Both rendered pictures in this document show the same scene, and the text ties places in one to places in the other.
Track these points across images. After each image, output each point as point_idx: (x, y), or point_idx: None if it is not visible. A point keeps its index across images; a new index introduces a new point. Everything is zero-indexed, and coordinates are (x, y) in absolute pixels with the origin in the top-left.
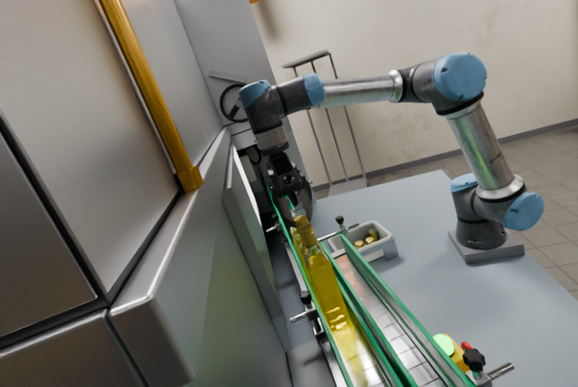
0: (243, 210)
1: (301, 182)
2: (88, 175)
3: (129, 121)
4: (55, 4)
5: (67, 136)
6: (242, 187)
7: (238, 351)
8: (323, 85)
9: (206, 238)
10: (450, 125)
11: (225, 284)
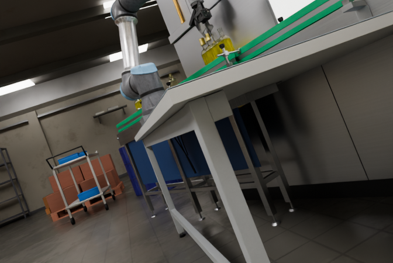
0: (214, 21)
1: (189, 24)
2: (169, 27)
3: (175, 16)
4: (168, 7)
5: (168, 24)
6: (244, 0)
7: (189, 50)
8: None
9: (178, 33)
10: (135, 29)
11: (191, 40)
